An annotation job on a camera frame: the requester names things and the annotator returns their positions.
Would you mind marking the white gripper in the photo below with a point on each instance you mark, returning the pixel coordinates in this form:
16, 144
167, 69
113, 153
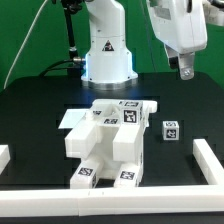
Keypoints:
179, 24

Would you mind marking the white tagged cube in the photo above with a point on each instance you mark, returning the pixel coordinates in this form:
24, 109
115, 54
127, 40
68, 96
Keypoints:
132, 112
170, 130

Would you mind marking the white chair back frame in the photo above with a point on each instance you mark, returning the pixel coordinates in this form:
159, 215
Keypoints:
82, 139

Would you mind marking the white U-shaped obstacle fence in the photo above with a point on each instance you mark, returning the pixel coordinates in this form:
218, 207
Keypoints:
137, 200

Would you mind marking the white part at left edge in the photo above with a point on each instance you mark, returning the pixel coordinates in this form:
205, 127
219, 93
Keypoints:
4, 157

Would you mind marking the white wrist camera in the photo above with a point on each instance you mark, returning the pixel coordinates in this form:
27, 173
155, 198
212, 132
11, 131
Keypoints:
214, 12

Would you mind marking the black camera stand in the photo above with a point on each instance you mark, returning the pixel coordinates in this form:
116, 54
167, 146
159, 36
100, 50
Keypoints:
71, 7

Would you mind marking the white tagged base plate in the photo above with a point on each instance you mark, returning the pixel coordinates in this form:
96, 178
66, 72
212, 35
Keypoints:
73, 116

